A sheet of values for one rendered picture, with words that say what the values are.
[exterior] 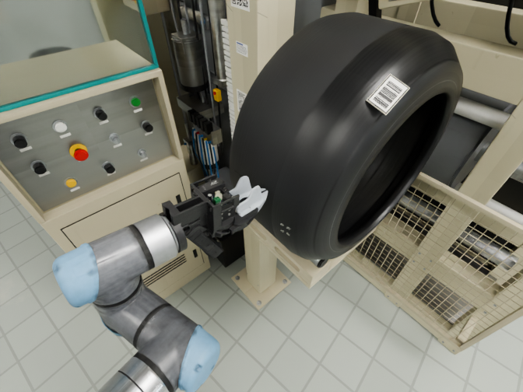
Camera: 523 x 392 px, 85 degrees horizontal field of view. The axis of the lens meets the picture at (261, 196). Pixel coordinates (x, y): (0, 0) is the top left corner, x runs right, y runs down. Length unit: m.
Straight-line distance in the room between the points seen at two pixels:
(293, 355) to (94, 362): 1.03
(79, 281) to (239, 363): 1.35
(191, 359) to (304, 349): 1.32
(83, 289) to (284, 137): 0.39
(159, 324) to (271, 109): 0.41
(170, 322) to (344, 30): 0.59
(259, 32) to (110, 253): 0.60
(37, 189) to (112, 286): 0.78
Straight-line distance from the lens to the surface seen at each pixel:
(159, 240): 0.44
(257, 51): 0.81
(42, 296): 2.25
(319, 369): 1.72
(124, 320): 0.50
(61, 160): 1.15
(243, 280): 1.85
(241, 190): 0.55
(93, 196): 1.22
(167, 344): 0.45
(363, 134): 0.51
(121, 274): 0.44
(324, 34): 0.64
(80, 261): 0.44
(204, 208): 0.46
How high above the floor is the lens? 1.65
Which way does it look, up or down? 46 degrees down
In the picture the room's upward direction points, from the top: straight up
